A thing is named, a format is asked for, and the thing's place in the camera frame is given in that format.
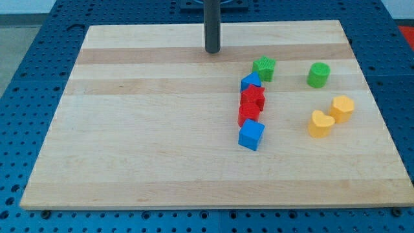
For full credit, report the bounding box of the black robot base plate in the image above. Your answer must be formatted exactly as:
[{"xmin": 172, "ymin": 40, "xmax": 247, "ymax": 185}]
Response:
[{"xmin": 177, "ymin": 0, "xmax": 249, "ymax": 12}]

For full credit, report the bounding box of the red cylinder block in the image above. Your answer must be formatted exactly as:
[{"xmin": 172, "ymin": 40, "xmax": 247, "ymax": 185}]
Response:
[{"xmin": 237, "ymin": 102, "xmax": 261, "ymax": 127}]

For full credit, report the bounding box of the green star block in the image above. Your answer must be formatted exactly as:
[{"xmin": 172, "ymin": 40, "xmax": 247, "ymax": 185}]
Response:
[{"xmin": 252, "ymin": 56, "xmax": 276, "ymax": 82}]

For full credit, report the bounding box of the yellow hexagon block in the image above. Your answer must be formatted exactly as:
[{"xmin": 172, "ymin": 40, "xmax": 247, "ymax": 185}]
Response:
[{"xmin": 329, "ymin": 95, "xmax": 354, "ymax": 124}]

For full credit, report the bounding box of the red star block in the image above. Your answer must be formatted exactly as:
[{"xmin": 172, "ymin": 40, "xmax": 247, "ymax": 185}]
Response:
[{"xmin": 240, "ymin": 84, "xmax": 266, "ymax": 111}]

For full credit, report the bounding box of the wooden board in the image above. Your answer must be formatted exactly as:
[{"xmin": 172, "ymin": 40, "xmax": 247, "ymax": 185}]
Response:
[{"xmin": 20, "ymin": 20, "xmax": 413, "ymax": 210}]

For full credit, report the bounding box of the yellow heart block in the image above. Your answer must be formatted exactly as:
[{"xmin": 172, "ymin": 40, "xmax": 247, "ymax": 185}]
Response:
[{"xmin": 308, "ymin": 110, "xmax": 336, "ymax": 138}]

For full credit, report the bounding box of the green cylinder block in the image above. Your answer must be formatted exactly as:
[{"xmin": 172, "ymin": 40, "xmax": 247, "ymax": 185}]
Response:
[{"xmin": 307, "ymin": 62, "xmax": 331, "ymax": 88}]

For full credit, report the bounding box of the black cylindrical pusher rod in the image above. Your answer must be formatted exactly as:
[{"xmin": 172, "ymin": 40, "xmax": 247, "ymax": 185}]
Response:
[{"xmin": 203, "ymin": 0, "xmax": 221, "ymax": 54}]

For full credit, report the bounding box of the blue cube block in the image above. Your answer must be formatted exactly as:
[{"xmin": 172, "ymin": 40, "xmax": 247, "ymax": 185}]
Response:
[{"xmin": 238, "ymin": 119, "xmax": 265, "ymax": 151}]

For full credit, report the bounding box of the blue triangle block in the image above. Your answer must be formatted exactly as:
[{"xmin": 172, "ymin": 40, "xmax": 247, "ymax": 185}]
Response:
[{"xmin": 240, "ymin": 71, "xmax": 261, "ymax": 92}]

